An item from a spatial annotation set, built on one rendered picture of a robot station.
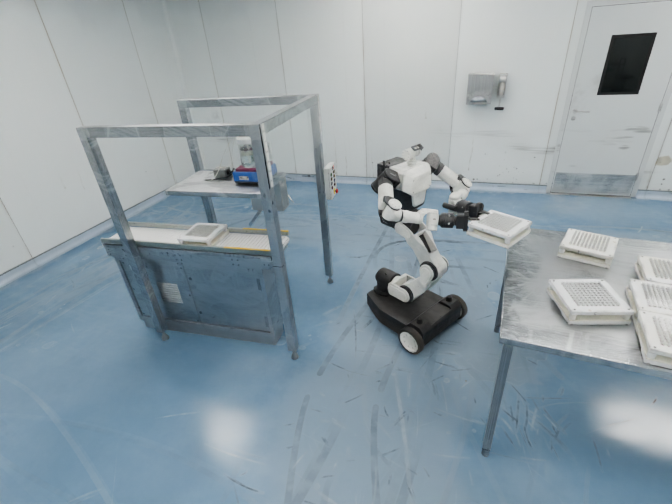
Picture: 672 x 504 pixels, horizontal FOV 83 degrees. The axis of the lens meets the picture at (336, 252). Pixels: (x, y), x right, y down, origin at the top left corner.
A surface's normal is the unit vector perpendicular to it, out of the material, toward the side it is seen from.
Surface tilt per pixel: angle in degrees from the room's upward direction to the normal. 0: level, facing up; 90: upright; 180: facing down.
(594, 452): 0
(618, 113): 90
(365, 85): 90
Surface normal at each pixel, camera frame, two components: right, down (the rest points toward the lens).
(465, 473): -0.07, -0.87
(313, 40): -0.32, 0.49
